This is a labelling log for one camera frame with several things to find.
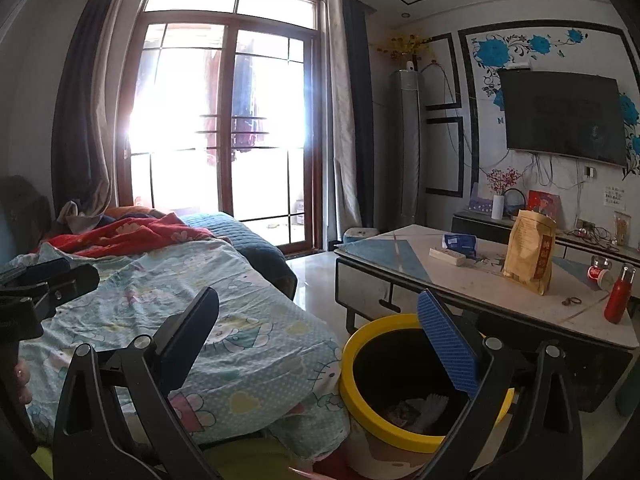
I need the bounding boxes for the blue hanging garment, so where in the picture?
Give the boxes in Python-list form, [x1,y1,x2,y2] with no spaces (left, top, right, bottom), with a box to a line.
[232,47,271,153]

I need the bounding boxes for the beige curtain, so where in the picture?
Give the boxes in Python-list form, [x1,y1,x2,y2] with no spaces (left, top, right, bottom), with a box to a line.
[322,0,363,246]
[82,0,141,216]

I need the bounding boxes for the purple box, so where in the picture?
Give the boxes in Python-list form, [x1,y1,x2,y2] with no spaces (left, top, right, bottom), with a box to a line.
[468,182,493,213]

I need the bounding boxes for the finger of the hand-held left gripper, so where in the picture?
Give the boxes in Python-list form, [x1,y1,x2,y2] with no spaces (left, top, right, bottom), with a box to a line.
[0,257,71,288]
[34,263,101,319]

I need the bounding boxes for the cartoon printed bed sheet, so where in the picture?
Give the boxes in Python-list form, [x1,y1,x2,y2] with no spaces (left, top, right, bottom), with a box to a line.
[10,237,351,461]

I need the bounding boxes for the red hanging garment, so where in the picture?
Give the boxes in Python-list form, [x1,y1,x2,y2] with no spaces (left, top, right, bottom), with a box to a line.
[202,50,224,166]

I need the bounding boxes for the red blanket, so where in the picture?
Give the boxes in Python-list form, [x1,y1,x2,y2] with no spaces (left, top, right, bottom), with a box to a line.
[42,212,216,261]

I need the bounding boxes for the dark curtain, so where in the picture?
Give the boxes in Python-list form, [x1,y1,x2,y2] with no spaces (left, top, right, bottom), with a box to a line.
[50,0,123,211]
[342,0,376,231]

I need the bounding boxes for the white blue coffee table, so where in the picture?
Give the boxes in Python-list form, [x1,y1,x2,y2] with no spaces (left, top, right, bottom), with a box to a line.
[334,225,640,413]

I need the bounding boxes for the white vase pink flowers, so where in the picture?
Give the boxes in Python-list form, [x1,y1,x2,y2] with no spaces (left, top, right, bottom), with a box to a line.
[486,167,521,220]

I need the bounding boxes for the long white box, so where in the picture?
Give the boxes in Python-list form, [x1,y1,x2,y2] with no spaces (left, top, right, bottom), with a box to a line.
[430,246,467,266]

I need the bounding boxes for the light blue stool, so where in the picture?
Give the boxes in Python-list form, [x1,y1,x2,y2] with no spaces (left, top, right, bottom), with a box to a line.
[342,227,381,251]

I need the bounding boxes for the yellow artificial flowers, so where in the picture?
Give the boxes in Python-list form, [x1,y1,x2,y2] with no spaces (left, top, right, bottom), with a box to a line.
[375,32,433,63]

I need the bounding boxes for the black television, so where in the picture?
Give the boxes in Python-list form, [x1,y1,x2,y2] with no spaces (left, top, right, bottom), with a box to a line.
[499,69,628,167]

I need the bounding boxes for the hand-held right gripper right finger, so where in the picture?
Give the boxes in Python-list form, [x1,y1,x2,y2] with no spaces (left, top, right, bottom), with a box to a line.
[416,288,585,480]

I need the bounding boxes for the round black framed ornament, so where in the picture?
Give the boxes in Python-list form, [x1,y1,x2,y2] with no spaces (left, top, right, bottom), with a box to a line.
[502,189,526,218]

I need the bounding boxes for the clear pack of sticks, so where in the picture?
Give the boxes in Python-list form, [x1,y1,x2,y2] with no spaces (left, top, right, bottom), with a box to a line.
[614,211,633,246]

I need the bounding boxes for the person's left hand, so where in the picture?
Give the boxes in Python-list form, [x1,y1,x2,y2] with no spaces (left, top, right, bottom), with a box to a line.
[14,357,32,407]

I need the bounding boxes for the yellow rimmed black bin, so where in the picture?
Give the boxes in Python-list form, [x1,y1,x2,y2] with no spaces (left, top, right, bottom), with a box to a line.
[339,314,516,480]

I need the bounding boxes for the grey cloth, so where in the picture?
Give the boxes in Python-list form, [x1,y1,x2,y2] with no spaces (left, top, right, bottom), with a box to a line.
[57,200,108,233]

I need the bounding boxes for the blue flower wall sticker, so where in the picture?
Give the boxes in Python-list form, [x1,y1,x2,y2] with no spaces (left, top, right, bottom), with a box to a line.
[472,27,640,181]

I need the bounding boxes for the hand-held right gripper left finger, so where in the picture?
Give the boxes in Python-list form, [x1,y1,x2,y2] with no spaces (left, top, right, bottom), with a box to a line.
[52,286,221,480]

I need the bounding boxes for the brown framed glass door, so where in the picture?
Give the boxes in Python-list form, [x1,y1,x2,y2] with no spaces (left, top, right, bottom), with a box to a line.
[117,0,331,253]

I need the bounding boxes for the red can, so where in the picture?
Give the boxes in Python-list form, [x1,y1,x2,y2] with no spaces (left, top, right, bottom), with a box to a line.
[586,256,613,288]

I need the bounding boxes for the grey standing air conditioner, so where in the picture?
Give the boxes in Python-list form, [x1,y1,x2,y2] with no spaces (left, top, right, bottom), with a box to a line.
[390,69,426,231]

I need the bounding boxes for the blue tissue pack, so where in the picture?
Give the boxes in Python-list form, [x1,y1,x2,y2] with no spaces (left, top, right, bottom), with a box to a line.
[442,233,477,258]

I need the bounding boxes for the yellow paper bag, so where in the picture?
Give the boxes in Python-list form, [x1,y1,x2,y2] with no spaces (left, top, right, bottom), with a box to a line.
[502,209,557,296]

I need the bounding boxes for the red box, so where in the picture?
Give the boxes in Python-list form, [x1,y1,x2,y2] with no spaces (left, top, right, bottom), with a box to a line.
[527,190,561,218]

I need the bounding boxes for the red bottle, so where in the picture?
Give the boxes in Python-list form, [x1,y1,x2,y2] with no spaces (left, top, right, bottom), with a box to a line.
[603,266,637,324]

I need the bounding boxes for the black white television stand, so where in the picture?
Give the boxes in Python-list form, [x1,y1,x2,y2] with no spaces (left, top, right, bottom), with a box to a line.
[451,210,640,266]

